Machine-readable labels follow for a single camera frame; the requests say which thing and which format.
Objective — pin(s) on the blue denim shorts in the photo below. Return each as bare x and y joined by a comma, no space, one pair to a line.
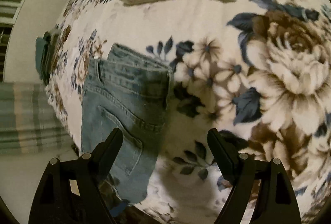
129,91

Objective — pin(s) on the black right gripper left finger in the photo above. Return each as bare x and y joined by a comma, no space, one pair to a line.
68,192

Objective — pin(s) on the dark green blanket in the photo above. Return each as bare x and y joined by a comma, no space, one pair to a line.
44,51

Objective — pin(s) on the floral bed blanket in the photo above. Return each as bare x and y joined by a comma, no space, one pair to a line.
258,71

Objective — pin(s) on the window frame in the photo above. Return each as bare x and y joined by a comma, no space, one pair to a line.
9,12

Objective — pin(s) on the green plaid curtain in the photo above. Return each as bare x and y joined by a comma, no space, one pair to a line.
28,123

